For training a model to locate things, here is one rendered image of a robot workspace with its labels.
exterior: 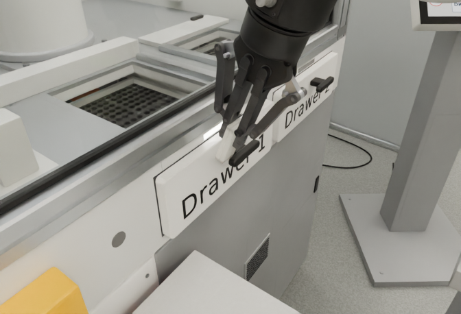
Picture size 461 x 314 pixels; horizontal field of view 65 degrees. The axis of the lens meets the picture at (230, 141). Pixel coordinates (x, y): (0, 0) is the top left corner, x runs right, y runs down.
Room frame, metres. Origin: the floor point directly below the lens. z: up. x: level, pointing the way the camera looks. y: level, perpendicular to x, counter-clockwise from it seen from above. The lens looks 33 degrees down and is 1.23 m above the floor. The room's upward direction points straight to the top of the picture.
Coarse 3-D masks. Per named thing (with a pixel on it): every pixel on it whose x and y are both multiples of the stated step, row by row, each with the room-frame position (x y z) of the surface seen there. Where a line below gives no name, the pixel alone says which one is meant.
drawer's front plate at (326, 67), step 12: (324, 60) 0.80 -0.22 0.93; (336, 60) 0.85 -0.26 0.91; (312, 72) 0.73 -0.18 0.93; (324, 72) 0.79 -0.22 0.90; (300, 84) 0.69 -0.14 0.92; (276, 96) 0.62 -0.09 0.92; (324, 96) 0.81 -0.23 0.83; (288, 108) 0.65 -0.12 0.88; (300, 108) 0.70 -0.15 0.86; (312, 108) 0.75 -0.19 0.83; (276, 120) 0.62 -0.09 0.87; (288, 120) 0.65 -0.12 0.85; (300, 120) 0.70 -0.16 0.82; (276, 132) 0.62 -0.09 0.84; (288, 132) 0.66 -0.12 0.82
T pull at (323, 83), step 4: (312, 80) 0.72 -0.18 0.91; (316, 80) 0.72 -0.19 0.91; (320, 80) 0.72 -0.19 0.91; (324, 80) 0.72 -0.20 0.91; (328, 80) 0.72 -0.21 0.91; (332, 80) 0.73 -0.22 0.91; (312, 84) 0.72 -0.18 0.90; (316, 84) 0.71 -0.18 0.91; (320, 84) 0.70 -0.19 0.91; (324, 84) 0.70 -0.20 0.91; (328, 84) 0.72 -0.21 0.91; (316, 88) 0.69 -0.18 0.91; (320, 88) 0.69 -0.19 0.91; (324, 88) 0.70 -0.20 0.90; (320, 92) 0.69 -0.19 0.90
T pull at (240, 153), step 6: (252, 144) 0.47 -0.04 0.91; (258, 144) 0.48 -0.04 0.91; (240, 150) 0.46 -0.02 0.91; (246, 150) 0.46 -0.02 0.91; (252, 150) 0.47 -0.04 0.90; (234, 156) 0.44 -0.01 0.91; (240, 156) 0.44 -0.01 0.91; (246, 156) 0.45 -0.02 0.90; (228, 162) 0.43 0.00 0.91; (234, 162) 0.43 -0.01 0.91; (240, 162) 0.44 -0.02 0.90
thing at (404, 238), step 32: (448, 32) 1.14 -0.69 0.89; (448, 64) 1.10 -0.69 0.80; (416, 96) 1.21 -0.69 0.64; (448, 96) 1.10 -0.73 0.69; (416, 128) 1.14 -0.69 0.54; (448, 128) 1.10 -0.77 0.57; (416, 160) 1.10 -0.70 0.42; (448, 160) 1.10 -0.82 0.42; (416, 192) 1.10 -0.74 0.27; (352, 224) 1.15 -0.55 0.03; (384, 224) 1.14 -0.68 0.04; (416, 224) 1.10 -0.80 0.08; (448, 224) 1.15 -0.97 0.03; (384, 256) 0.97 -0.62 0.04; (416, 256) 0.97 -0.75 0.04; (448, 256) 0.97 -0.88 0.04
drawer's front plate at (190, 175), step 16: (208, 144) 0.45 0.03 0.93; (192, 160) 0.41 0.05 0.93; (208, 160) 0.43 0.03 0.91; (256, 160) 0.55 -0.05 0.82; (160, 176) 0.37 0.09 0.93; (176, 176) 0.38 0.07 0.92; (192, 176) 0.40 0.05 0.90; (208, 176) 0.43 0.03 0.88; (224, 176) 0.47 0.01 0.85; (240, 176) 0.51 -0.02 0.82; (160, 192) 0.37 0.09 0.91; (176, 192) 0.38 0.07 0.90; (192, 192) 0.40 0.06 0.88; (208, 192) 0.43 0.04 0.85; (160, 208) 0.37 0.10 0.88; (176, 208) 0.37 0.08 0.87; (176, 224) 0.37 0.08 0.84
